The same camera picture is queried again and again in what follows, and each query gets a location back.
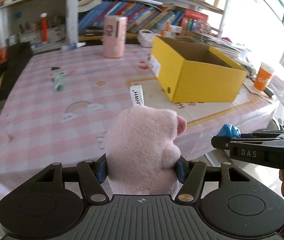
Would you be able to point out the white book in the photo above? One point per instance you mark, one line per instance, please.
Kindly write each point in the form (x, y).
(90, 1)

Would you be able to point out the white and orange small box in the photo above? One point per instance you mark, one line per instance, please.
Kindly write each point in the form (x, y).
(173, 27)
(165, 32)

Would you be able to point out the white pen organizer box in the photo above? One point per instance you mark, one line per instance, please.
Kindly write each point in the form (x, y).
(39, 33)

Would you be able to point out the yellow cardboard box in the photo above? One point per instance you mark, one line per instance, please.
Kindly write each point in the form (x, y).
(202, 85)

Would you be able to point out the stack of notebooks and papers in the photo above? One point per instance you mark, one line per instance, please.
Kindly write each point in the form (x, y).
(219, 43)

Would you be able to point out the orange paper cup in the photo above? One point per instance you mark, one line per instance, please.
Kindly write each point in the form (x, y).
(263, 78)

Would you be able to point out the red book box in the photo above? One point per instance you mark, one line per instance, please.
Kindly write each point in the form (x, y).
(195, 18)

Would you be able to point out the pink checkered tablecloth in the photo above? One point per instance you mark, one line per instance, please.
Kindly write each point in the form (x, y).
(44, 100)

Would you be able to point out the pink cylindrical canister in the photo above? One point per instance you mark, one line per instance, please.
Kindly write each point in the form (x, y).
(114, 40)

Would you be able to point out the red bottle with white cap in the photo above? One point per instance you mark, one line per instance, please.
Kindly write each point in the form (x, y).
(44, 28)

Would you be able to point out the white frame bookshelf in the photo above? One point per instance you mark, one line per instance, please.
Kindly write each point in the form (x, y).
(72, 10)

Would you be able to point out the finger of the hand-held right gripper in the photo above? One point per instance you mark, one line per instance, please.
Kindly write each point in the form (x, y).
(248, 153)
(228, 131)

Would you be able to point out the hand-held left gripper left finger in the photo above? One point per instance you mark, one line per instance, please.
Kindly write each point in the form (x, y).
(102, 170)

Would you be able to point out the white glue tube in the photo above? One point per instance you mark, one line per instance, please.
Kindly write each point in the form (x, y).
(72, 47)

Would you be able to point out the small green plastic toy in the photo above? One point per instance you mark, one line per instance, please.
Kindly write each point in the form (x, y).
(59, 83)

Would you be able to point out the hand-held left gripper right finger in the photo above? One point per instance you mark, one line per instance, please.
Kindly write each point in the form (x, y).
(180, 171)

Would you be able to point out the pink plush pig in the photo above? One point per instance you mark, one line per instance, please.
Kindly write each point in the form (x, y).
(142, 140)

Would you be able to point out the row of colourful books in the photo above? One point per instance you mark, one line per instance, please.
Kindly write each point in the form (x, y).
(137, 13)

